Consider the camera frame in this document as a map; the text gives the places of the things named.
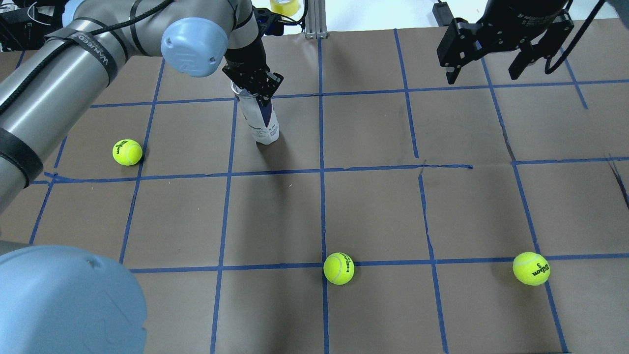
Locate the aluminium frame post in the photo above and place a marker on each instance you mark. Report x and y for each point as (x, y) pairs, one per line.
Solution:
(315, 19)

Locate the black power adapter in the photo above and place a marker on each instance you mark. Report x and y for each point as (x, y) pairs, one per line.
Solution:
(442, 13)

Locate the tennis ball base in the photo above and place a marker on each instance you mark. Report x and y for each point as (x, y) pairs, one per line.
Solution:
(531, 268)
(127, 152)

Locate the yellow tape roll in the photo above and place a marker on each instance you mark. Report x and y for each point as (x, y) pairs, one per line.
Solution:
(285, 7)

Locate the white blue tennis ball can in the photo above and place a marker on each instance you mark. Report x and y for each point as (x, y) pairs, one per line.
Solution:
(261, 119)

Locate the tennis ball table centre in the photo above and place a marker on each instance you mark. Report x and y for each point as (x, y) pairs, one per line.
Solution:
(339, 268)

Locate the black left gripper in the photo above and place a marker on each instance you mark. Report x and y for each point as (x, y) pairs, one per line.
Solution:
(244, 57)

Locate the tennis ball near far base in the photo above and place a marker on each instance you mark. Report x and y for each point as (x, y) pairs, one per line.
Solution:
(127, 152)

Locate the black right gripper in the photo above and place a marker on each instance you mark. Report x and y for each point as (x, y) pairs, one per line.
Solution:
(527, 15)

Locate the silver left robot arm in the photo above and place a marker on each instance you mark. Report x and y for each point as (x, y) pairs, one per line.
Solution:
(384, 220)

